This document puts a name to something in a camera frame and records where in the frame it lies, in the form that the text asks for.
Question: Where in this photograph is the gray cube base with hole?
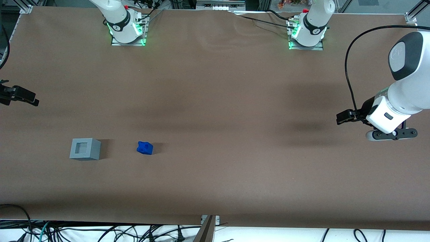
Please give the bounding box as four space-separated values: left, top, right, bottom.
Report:
70 138 101 161

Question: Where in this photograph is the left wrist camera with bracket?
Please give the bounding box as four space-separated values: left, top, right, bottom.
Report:
365 128 418 142

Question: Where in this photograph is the blue plastic insert part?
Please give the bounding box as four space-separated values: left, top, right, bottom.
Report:
137 141 154 155

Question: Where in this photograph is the white power strip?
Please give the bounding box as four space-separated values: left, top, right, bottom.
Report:
196 0 247 10

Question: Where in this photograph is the colourful small parts pile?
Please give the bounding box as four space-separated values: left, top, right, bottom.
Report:
277 0 303 9

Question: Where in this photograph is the black looped floor cable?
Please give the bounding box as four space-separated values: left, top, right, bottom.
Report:
0 204 33 242

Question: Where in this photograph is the brown table cover sheet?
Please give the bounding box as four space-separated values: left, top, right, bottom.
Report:
0 6 430 232

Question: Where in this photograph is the black base connector cable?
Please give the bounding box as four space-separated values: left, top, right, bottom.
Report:
139 7 165 24

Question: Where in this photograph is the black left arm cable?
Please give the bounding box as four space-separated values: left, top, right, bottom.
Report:
344 25 430 123

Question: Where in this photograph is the teal floor cable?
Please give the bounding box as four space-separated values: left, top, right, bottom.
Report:
33 221 51 242

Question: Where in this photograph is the aluminium frame post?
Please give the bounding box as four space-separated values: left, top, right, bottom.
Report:
192 215 220 242

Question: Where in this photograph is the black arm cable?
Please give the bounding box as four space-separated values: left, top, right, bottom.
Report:
0 20 11 70
344 25 430 123

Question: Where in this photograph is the long black table cable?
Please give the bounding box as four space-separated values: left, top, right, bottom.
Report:
232 11 290 28

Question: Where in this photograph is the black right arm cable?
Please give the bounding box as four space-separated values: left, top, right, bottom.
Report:
0 20 11 70

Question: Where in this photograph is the short black table cable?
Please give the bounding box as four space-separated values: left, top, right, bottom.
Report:
267 9 296 21

